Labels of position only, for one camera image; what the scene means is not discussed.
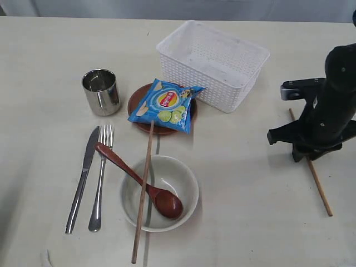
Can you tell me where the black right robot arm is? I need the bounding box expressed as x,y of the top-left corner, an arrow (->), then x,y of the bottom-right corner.
267,44 -> 355,162

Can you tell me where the dark brown wooden spoon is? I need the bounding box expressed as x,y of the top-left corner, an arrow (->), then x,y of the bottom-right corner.
94,141 -> 184,220

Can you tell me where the silver metal fork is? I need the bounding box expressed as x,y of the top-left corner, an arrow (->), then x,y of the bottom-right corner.
88,124 -> 114,232

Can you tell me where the white perforated plastic basket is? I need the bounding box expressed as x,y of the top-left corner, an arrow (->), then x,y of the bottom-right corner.
156,21 -> 270,113

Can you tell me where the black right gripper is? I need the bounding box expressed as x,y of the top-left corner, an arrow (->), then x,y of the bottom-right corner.
267,120 -> 355,162

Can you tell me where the wooden chopstick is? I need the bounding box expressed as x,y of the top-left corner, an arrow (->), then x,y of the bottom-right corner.
288,107 -> 334,217
131,121 -> 154,264

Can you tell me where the blue chips snack bag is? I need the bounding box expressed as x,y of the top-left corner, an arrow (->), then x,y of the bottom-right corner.
128,79 -> 204,134

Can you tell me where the brown round plate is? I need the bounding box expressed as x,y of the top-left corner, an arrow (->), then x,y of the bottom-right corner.
127,83 -> 197,135

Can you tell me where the speckled white bowl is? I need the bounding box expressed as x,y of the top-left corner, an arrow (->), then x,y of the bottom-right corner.
120,155 -> 199,233

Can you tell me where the silver table knife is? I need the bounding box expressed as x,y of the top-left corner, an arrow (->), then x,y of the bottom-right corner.
65,126 -> 100,234

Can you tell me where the clear drinking glass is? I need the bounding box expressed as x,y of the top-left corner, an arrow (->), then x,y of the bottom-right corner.
82,68 -> 121,116

